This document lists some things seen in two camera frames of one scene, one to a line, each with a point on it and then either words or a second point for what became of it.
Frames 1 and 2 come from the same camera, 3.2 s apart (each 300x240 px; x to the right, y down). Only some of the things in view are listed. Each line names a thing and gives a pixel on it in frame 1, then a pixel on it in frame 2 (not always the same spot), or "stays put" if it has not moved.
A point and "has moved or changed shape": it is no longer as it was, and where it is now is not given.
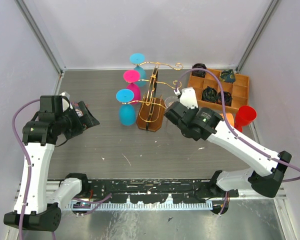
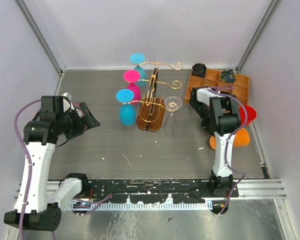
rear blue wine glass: x=138 y=59 stays put
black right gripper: x=186 y=106 to x=205 y=125
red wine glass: x=245 y=115 stays put
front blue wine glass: x=127 y=112 stays put
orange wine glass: x=230 y=118 has moved or changed shape
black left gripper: x=85 y=122 stays put
